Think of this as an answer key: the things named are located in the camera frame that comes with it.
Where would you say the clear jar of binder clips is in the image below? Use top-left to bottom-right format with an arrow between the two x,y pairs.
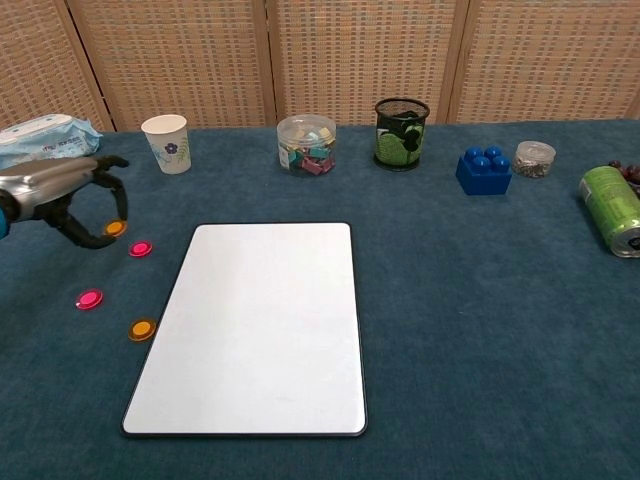
276,114 -> 337,177

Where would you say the white paper cup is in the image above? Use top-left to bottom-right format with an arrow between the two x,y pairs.
140,114 -> 193,175

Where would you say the small clear jar of pins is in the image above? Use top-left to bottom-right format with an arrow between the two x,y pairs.
511,140 -> 558,179

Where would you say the white magnetic board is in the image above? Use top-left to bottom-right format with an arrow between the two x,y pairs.
120,222 -> 368,440

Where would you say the blue felt table mat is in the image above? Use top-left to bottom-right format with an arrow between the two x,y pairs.
0,118 -> 640,480

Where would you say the blue building block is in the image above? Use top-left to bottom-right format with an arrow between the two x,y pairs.
454,145 -> 514,197

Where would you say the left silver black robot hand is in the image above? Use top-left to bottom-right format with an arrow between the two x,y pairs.
0,155 -> 131,251

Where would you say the light blue wet wipes pack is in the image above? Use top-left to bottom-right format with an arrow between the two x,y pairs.
0,113 -> 104,172

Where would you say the woven bamboo folding screen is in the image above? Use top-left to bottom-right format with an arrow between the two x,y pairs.
0,0 -> 640,133

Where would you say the black mesh pen holder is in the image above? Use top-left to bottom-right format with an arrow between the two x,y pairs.
373,97 -> 431,173

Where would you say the dark purple grape bunch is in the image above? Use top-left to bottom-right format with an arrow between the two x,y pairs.
607,159 -> 640,192

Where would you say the green drink can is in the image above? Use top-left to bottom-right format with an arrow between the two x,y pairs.
578,165 -> 640,259

